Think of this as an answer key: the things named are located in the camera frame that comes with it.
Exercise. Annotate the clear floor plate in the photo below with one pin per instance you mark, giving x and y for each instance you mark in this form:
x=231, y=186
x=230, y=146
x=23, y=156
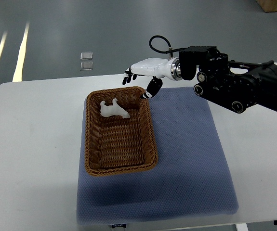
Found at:
x=87, y=55
x=86, y=65

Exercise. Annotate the clear floor plate lower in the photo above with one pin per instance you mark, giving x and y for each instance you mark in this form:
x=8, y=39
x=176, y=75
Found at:
x=86, y=65

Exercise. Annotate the wooden box corner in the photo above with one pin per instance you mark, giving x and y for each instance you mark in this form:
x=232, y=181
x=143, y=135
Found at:
x=268, y=6

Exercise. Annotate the blue textured mat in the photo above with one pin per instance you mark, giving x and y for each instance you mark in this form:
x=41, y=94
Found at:
x=191, y=178

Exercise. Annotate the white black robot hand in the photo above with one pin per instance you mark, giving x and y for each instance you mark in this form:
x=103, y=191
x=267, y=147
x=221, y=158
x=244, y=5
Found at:
x=156, y=68

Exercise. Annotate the clear floor plate upper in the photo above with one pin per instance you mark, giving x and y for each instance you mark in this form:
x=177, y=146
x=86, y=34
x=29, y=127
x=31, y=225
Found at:
x=87, y=55

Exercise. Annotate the brown wicker basket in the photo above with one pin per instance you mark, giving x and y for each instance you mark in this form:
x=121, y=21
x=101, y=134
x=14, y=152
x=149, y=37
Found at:
x=117, y=145

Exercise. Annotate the white toy polar bear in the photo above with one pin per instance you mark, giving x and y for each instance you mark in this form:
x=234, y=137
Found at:
x=113, y=110

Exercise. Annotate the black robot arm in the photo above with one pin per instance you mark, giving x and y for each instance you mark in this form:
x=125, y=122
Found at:
x=233, y=85

